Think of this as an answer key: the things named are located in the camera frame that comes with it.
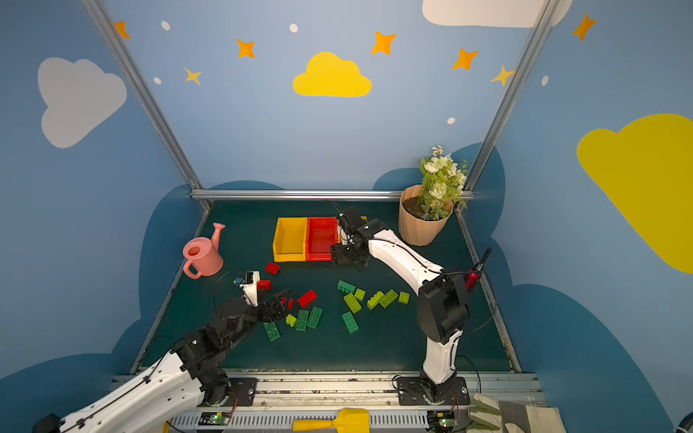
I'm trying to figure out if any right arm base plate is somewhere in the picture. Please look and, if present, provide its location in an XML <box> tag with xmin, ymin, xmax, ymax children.
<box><xmin>393</xmin><ymin>375</ymin><xmax>471</xmax><ymax>406</ymax></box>

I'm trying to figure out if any red middle bin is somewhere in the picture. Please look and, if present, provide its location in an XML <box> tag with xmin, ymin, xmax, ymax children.
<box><xmin>306</xmin><ymin>216</ymin><xmax>339</xmax><ymax>262</ymax></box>

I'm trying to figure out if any right circuit board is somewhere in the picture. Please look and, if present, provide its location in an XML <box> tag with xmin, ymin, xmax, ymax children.
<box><xmin>426</xmin><ymin>411</ymin><xmax>459</xmax><ymax>433</ymax></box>

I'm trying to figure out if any left circuit board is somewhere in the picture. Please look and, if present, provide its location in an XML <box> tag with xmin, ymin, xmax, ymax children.
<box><xmin>199</xmin><ymin>412</ymin><xmax>232</xmax><ymax>427</ymax></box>

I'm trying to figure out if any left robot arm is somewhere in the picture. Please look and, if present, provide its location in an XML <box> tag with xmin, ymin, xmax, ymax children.
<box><xmin>32</xmin><ymin>290</ymin><xmax>290</xmax><ymax>432</ymax></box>

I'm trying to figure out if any yellow toy shovel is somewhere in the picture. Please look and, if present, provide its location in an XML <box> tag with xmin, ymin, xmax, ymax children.
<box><xmin>292</xmin><ymin>409</ymin><xmax>370</xmax><ymax>433</ymax></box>

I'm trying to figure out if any circuit board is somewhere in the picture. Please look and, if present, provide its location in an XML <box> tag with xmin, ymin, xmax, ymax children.
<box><xmin>199</xmin><ymin>412</ymin><xmax>232</xmax><ymax>427</ymax></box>
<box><xmin>426</xmin><ymin>411</ymin><xmax>459</xmax><ymax>433</ymax></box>

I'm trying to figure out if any dark green lego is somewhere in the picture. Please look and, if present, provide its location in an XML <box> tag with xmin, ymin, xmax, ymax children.
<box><xmin>263</xmin><ymin>322</ymin><xmax>281</xmax><ymax>343</ymax></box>
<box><xmin>337</xmin><ymin>280</ymin><xmax>357</xmax><ymax>294</ymax></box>
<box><xmin>341</xmin><ymin>312</ymin><xmax>359</xmax><ymax>334</ymax></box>
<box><xmin>307</xmin><ymin>307</ymin><xmax>322</xmax><ymax>329</ymax></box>
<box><xmin>294</xmin><ymin>310</ymin><xmax>310</xmax><ymax>332</ymax></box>

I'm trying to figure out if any red long lego brick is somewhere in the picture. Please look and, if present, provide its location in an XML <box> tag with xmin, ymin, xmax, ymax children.
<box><xmin>281</xmin><ymin>298</ymin><xmax>295</xmax><ymax>310</ymax></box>

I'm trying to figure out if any small lime lego left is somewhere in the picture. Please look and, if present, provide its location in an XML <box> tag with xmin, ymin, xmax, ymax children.
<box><xmin>285</xmin><ymin>314</ymin><xmax>298</xmax><ymax>328</ymax></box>

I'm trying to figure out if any dark green lego top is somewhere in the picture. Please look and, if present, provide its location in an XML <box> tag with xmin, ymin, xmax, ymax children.
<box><xmin>337</xmin><ymin>280</ymin><xmax>357</xmax><ymax>294</ymax></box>

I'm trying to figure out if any white artificial flower plant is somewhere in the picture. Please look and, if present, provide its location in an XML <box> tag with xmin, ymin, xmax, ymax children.
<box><xmin>414</xmin><ymin>145</ymin><xmax>468</xmax><ymax>221</ymax></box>

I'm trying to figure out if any aluminium back rail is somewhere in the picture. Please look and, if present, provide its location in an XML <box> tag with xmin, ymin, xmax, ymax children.
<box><xmin>190</xmin><ymin>188</ymin><xmax>476</xmax><ymax>202</ymax></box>

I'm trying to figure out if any small red lego brick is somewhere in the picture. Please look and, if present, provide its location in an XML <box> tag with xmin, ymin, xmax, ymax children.
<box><xmin>265</xmin><ymin>263</ymin><xmax>281</xmax><ymax>275</ymax></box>

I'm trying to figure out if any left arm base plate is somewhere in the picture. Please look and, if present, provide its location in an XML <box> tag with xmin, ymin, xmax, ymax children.
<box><xmin>217</xmin><ymin>377</ymin><xmax>258</xmax><ymax>407</ymax></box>

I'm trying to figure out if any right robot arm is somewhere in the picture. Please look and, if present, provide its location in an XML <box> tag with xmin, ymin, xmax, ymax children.
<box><xmin>330</xmin><ymin>207</ymin><xmax>470</xmax><ymax>385</ymax></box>

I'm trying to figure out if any beige ribbed flower pot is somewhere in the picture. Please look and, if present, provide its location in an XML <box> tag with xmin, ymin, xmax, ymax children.
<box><xmin>398</xmin><ymin>185</ymin><xmax>449</xmax><ymax>246</ymax></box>

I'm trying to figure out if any pink watering can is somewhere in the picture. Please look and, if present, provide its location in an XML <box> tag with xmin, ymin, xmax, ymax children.
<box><xmin>182</xmin><ymin>223</ymin><xmax>226</xmax><ymax>280</ymax></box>

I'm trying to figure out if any lime lego tilted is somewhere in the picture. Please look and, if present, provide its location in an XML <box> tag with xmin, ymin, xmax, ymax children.
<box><xmin>366</xmin><ymin>292</ymin><xmax>384</xmax><ymax>310</ymax></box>

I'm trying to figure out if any dark green lego tilted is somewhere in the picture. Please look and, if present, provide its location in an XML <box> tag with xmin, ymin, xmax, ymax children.
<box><xmin>307</xmin><ymin>307</ymin><xmax>322</xmax><ymax>329</ymax></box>

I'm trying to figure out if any grey work glove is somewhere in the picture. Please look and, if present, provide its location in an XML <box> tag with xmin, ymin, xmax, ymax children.
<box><xmin>465</xmin><ymin>393</ymin><xmax>567</xmax><ymax>433</ymax></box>

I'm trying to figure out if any dark green lego upright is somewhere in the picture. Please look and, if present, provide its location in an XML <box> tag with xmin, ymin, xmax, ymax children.
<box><xmin>294</xmin><ymin>310</ymin><xmax>310</xmax><ymax>332</ymax></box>

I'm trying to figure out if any left yellow bin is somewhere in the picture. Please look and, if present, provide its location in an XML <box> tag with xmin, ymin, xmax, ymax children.
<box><xmin>273</xmin><ymin>218</ymin><xmax>308</xmax><ymax>263</ymax></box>

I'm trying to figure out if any lime long lego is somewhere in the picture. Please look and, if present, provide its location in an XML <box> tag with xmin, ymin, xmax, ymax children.
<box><xmin>344</xmin><ymin>293</ymin><xmax>362</xmax><ymax>314</ymax></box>

